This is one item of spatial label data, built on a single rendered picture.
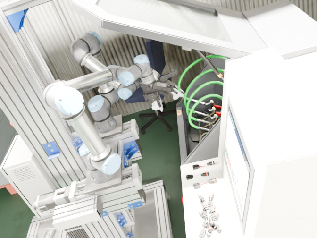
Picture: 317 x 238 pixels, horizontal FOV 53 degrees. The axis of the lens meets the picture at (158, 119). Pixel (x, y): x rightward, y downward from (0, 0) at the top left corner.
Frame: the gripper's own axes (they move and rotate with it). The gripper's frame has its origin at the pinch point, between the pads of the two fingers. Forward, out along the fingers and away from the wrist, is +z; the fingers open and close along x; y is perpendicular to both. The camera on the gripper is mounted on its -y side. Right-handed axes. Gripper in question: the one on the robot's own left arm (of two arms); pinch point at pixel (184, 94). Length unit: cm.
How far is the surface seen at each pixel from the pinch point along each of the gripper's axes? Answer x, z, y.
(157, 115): -166, -1, 113
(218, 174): 39, 37, 9
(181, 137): 1.8, 15.1, 25.0
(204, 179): 42, 32, 15
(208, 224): 72, 39, 14
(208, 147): 28.3, 26.0, 5.2
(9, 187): -61, -93, 243
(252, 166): 89, 26, -31
